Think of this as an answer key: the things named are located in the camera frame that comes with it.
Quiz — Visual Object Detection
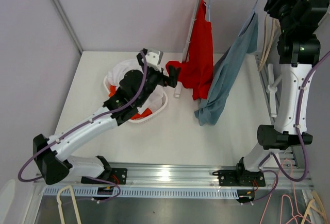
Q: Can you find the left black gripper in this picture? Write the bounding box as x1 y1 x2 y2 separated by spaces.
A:
136 57 180 107

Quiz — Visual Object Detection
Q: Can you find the white t shirt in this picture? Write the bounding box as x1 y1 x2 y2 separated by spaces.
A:
106 59 164 113

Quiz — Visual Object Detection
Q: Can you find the blue grey t shirt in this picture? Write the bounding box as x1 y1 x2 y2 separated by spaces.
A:
194 12 258 126

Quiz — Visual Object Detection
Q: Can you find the orange t shirt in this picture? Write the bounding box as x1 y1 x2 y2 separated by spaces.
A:
108 85 152 120

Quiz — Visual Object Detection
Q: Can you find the wooden hanger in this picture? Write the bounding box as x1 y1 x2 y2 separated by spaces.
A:
260 18 282 67
257 15 274 72

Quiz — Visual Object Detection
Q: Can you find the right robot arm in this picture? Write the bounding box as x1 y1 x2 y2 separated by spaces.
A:
235 0 329 185

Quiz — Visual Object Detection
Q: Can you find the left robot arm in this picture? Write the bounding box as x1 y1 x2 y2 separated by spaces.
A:
32 66 180 185

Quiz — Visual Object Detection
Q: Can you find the red t shirt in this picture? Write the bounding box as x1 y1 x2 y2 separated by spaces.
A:
166 0 213 100

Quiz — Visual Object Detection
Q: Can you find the cream hanger lower left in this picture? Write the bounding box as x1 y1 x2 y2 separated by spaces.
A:
56 184 83 224

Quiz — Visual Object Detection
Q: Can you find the cream hanger on floor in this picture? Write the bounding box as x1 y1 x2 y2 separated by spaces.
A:
301 191 329 224

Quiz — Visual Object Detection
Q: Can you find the white plastic basket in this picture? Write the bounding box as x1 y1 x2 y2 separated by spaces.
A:
104 59 167 124

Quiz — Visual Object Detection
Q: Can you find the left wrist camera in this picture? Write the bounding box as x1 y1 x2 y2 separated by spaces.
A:
137 48 163 71

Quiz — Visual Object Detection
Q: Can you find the aluminium mounting rail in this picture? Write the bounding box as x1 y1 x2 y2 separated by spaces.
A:
35 163 314 201

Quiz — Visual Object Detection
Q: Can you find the pink wire hanger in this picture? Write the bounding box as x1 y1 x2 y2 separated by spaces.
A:
259 158 306 223

